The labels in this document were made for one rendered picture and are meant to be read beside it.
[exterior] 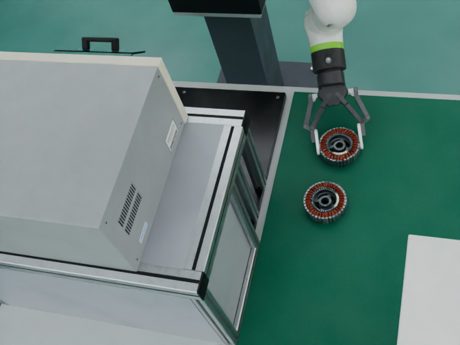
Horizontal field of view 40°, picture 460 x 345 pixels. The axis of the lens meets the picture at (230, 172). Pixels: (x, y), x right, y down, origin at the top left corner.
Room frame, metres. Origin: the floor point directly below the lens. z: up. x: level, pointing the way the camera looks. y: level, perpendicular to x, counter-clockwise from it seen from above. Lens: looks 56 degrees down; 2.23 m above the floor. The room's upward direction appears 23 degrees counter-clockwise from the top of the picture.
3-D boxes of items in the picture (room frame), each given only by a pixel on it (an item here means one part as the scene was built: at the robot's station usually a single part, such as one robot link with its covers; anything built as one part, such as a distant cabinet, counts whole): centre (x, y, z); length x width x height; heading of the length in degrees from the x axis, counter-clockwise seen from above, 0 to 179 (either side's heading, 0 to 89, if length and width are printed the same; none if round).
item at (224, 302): (0.64, 0.08, 0.91); 0.28 x 0.03 x 0.32; 147
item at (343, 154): (0.92, -0.31, 0.77); 0.11 x 0.11 x 0.04
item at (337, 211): (0.77, -0.20, 0.77); 0.11 x 0.11 x 0.04
